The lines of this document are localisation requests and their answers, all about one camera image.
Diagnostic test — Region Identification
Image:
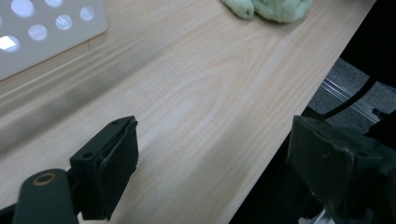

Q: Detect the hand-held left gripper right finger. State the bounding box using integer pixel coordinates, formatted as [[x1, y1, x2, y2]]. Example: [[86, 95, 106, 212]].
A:
[[286, 115, 396, 218]]

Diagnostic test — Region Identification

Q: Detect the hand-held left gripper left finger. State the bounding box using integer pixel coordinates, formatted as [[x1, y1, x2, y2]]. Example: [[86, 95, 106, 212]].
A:
[[68, 115, 140, 221]]

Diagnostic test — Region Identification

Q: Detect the white perforated plastic basket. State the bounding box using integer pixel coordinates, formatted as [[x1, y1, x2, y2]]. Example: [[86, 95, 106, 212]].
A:
[[0, 0, 108, 82]]

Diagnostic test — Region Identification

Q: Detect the green plush toy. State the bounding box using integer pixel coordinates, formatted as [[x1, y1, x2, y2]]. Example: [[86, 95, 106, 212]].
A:
[[221, 0, 313, 23]]

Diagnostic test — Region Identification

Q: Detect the black cable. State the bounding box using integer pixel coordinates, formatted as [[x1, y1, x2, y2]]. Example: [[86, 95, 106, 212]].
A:
[[321, 74, 379, 120]]

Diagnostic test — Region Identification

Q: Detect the metal floor rail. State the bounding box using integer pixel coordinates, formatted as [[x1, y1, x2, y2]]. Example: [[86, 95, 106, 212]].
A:
[[320, 77, 389, 124]]

